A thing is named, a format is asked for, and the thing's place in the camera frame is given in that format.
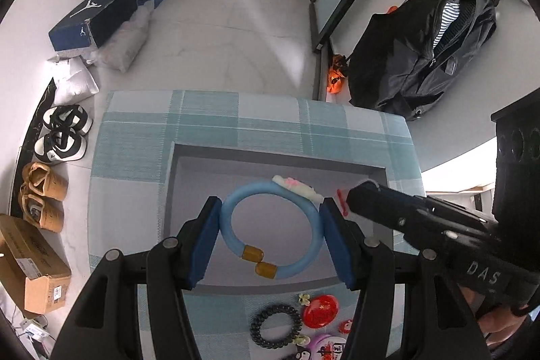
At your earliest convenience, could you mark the tan shoe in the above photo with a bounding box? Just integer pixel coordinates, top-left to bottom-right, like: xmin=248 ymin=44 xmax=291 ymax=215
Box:
xmin=18 ymin=191 xmax=64 ymax=233
xmin=22 ymin=162 xmax=68 ymax=201

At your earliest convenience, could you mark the black backpack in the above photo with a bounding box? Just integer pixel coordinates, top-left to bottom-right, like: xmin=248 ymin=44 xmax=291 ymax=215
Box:
xmin=348 ymin=0 xmax=500 ymax=120

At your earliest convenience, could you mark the red clear ring charm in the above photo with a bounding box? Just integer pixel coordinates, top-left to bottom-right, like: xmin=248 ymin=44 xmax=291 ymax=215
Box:
xmin=336 ymin=189 xmax=350 ymax=217

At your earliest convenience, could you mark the silver foil bag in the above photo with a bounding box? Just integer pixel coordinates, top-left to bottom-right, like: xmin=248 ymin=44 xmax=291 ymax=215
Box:
xmin=48 ymin=57 xmax=100 ymax=106

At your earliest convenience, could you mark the black bead bracelet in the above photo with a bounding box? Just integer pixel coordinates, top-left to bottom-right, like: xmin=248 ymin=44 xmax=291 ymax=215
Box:
xmin=250 ymin=301 xmax=304 ymax=350

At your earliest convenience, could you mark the person's right hand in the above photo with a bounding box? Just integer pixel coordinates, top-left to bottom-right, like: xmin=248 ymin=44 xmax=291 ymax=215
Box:
xmin=478 ymin=306 xmax=526 ymax=348

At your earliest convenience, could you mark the orange bag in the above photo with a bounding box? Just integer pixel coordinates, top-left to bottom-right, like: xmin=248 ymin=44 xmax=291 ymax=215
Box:
xmin=327 ymin=55 xmax=349 ymax=95

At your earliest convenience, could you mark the clear plastic wrapped bundle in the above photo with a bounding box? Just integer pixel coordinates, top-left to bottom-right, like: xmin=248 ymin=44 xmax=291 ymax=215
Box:
xmin=88 ymin=4 xmax=154 ymax=73

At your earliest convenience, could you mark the grey cardboard tray box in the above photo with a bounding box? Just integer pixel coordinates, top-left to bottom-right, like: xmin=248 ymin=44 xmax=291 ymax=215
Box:
xmin=163 ymin=143 xmax=387 ymax=295

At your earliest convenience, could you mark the dark blue shoe box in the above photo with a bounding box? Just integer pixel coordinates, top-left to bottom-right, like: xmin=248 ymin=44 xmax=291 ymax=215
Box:
xmin=49 ymin=0 xmax=138 ymax=52

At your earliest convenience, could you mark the blue bangle bracelet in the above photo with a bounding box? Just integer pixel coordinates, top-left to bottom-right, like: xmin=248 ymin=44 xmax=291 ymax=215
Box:
xmin=219 ymin=174 xmax=326 ymax=282

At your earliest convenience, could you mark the brown cardboard box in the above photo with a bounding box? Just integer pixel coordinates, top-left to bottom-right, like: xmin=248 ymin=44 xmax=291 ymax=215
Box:
xmin=1 ymin=214 xmax=72 ymax=319

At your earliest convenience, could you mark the small yellow white charm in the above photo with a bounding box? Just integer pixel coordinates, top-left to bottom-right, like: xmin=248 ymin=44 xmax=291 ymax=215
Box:
xmin=293 ymin=334 xmax=311 ymax=347

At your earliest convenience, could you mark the black white sneaker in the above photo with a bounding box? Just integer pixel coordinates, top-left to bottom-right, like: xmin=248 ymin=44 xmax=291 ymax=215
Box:
xmin=34 ymin=129 xmax=87 ymax=164
xmin=43 ymin=104 xmax=93 ymax=135

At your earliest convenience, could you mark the purple cartoon bracelet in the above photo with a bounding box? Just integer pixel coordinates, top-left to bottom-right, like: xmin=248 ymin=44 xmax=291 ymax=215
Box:
xmin=282 ymin=332 xmax=349 ymax=360

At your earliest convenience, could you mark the red round flag badge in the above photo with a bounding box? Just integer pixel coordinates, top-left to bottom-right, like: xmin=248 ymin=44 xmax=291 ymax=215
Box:
xmin=300 ymin=294 xmax=340 ymax=329

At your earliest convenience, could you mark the teal plaid tablecloth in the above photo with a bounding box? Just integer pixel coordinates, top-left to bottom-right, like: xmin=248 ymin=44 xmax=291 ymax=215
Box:
xmin=88 ymin=90 xmax=424 ymax=359

